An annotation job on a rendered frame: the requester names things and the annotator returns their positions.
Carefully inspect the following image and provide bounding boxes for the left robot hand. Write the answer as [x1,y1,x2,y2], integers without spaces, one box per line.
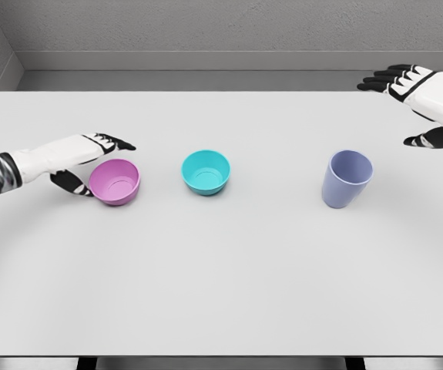
[46,133,137,198]

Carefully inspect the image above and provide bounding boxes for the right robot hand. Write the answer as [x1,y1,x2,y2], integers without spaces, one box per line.
[356,63,443,148]

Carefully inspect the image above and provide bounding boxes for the pink bowl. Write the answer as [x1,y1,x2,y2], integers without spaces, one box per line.
[89,158,141,207]

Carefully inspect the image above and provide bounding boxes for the lavender cup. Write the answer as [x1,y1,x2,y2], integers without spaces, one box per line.
[321,150,374,210]

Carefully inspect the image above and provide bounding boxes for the teal bowl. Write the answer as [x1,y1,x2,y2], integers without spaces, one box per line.
[181,150,231,196]

